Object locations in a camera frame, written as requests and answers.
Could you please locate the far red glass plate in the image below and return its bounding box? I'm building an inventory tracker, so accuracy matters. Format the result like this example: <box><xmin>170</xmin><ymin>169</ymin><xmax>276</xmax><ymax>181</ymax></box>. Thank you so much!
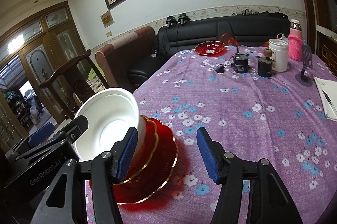
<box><xmin>195</xmin><ymin>41</ymin><xmax>226</xmax><ymax>57</ymax></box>

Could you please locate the black round device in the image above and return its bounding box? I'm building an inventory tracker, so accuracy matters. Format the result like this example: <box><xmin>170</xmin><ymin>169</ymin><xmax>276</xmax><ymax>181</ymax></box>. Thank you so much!
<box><xmin>231</xmin><ymin>47</ymin><xmax>249</xmax><ymax>74</ymax></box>

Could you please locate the small wall plaque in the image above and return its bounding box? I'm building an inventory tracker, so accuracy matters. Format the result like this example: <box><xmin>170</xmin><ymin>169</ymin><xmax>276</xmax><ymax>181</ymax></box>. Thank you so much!
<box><xmin>100</xmin><ymin>10</ymin><xmax>114</xmax><ymax>28</ymax></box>

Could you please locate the large red glass plate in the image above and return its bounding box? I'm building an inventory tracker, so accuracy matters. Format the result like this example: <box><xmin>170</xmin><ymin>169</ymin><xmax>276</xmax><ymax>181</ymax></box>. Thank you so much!
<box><xmin>112</xmin><ymin>118</ymin><xmax>178</xmax><ymax>205</ymax></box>

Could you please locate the purple floral tablecloth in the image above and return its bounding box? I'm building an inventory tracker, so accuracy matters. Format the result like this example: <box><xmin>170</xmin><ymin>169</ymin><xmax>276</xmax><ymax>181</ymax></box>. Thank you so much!
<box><xmin>119</xmin><ymin>48</ymin><xmax>336</xmax><ymax>223</ymax></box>

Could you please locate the black phone stand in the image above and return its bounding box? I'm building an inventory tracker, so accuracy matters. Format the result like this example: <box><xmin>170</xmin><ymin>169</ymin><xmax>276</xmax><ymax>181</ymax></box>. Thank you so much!
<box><xmin>295</xmin><ymin>41</ymin><xmax>313</xmax><ymax>87</ymax></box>

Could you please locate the black pen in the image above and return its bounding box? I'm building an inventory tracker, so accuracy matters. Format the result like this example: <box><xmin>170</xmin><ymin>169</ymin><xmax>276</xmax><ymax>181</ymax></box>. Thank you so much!
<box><xmin>322</xmin><ymin>90</ymin><xmax>337</xmax><ymax>116</ymax></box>

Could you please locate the white bowl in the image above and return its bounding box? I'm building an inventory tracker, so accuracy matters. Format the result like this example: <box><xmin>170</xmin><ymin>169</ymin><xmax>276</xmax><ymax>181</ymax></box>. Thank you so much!
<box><xmin>73</xmin><ymin>87</ymin><xmax>146</xmax><ymax>162</ymax></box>

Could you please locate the dark jar with cork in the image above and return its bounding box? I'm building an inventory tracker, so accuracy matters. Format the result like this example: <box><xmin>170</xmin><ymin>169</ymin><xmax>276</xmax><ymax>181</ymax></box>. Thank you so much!
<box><xmin>257</xmin><ymin>48</ymin><xmax>275</xmax><ymax>78</ymax></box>

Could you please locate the small red glass plate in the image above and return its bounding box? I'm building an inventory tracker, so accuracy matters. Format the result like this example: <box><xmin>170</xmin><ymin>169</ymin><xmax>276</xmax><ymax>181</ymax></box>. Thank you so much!
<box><xmin>113</xmin><ymin>115</ymin><xmax>159</xmax><ymax>185</ymax></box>

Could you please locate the brown armchair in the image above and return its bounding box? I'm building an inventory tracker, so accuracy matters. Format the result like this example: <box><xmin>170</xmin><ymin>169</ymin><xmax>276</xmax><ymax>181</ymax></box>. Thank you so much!
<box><xmin>95</xmin><ymin>26</ymin><xmax>155</xmax><ymax>92</ymax></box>

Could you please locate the black leather sofa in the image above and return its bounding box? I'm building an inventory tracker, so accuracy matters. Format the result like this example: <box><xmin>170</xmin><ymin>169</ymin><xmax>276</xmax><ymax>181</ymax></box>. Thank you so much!
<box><xmin>127</xmin><ymin>12</ymin><xmax>290</xmax><ymax>85</ymax></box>

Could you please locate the white notebook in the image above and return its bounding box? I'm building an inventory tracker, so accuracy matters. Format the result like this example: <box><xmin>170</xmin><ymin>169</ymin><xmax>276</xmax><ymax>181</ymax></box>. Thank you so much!
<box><xmin>314</xmin><ymin>77</ymin><xmax>337</xmax><ymax>121</ymax></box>

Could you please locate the small black clip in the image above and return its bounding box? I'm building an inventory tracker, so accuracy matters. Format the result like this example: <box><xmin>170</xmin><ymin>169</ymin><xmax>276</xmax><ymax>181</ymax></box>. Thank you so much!
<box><xmin>215</xmin><ymin>65</ymin><xmax>226</xmax><ymax>74</ymax></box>

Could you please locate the wooden door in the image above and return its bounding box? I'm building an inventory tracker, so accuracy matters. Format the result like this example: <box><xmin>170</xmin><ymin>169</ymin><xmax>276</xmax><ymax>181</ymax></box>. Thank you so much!
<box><xmin>0</xmin><ymin>1</ymin><xmax>90</xmax><ymax>135</ymax></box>

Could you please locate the white plastic jar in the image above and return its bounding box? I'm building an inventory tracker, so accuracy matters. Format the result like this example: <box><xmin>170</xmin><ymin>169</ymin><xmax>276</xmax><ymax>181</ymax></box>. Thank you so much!
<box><xmin>269</xmin><ymin>39</ymin><xmax>289</xmax><ymax>73</ymax></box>

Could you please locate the pink sleeved bottle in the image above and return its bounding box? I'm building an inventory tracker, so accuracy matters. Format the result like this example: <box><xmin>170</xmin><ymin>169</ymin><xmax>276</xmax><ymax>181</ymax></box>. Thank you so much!
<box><xmin>288</xmin><ymin>19</ymin><xmax>303</xmax><ymax>61</ymax></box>

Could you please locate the wooden chair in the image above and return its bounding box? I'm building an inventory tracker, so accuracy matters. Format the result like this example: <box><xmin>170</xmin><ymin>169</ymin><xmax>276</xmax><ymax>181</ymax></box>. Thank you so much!
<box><xmin>39</xmin><ymin>49</ymin><xmax>110</xmax><ymax>120</ymax></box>

